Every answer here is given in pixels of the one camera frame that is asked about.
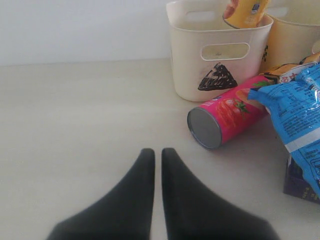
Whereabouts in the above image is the blue noodle packet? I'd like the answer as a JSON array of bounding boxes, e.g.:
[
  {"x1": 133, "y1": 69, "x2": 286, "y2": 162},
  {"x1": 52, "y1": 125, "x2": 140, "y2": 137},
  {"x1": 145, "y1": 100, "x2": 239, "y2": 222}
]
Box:
[{"x1": 248, "y1": 63, "x2": 320, "y2": 195}]

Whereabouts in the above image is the cream bin square mark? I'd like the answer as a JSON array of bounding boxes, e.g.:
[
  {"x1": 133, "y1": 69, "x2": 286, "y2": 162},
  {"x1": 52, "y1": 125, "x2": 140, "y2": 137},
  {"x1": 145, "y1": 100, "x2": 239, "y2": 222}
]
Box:
[{"x1": 260, "y1": 0, "x2": 320, "y2": 72}]

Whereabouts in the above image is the pink Lays chips can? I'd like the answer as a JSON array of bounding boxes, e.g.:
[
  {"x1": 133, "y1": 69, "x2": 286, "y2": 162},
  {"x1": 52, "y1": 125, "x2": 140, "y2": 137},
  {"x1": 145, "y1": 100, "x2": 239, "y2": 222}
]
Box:
[{"x1": 186, "y1": 75, "x2": 278, "y2": 149}]

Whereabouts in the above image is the orange noodle packet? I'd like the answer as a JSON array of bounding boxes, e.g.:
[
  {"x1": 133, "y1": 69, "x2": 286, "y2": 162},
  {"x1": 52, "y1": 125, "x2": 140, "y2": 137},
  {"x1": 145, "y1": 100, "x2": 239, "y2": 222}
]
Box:
[{"x1": 260, "y1": 52, "x2": 320, "y2": 84}]

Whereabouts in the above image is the purple chocolate box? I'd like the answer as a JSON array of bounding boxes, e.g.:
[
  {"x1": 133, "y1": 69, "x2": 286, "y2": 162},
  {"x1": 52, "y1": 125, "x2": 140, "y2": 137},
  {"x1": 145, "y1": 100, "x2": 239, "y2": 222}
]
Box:
[{"x1": 283, "y1": 155, "x2": 320, "y2": 205}]

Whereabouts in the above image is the person hand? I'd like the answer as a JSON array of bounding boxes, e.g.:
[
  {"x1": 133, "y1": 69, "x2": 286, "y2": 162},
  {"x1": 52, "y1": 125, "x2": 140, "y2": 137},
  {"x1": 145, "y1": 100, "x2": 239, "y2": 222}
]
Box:
[{"x1": 223, "y1": 0, "x2": 239, "y2": 19}]

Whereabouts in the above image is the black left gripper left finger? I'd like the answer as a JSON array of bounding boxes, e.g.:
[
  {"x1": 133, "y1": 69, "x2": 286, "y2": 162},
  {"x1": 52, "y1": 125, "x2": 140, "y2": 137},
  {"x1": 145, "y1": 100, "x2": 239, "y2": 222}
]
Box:
[{"x1": 47, "y1": 148, "x2": 155, "y2": 240}]

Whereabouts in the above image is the cream bin triangle mark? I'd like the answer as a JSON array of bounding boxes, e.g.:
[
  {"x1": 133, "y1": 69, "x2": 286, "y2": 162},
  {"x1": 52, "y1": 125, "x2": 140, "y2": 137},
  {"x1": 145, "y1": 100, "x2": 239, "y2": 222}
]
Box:
[{"x1": 166, "y1": 0, "x2": 273, "y2": 102}]

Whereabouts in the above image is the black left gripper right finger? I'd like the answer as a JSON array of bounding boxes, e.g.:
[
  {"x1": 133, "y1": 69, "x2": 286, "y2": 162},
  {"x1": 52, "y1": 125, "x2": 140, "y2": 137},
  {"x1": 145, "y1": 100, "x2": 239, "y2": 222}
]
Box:
[{"x1": 161, "y1": 148, "x2": 280, "y2": 240}]

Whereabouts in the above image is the yellow Lays chips can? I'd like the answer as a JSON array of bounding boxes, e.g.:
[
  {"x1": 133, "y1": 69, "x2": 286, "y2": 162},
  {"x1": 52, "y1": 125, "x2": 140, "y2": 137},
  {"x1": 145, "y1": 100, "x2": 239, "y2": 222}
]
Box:
[{"x1": 222, "y1": 0, "x2": 270, "y2": 29}]

